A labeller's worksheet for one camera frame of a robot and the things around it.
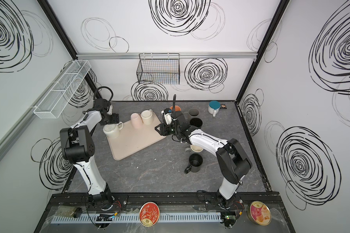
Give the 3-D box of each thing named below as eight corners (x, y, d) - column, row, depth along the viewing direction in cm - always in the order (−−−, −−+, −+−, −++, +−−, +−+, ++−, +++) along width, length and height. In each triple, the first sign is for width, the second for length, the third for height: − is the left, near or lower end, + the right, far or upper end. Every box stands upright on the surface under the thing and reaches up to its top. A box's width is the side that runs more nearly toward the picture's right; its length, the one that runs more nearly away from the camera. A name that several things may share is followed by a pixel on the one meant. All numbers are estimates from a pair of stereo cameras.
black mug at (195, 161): (184, 173, 85) (185, 168, 78) (184, 159, 91) (184, 153, 84) (201, 173, 85) (203, 168, 78) (200, 159, 91) (202, 153, 84)
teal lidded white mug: (205, 112, 114) (206, 107, 110) (210, 104, 120) (212, 98, 116) (214, 117, 111) (216, 112, 107) (220, 108, 118) (222, 102, 113)
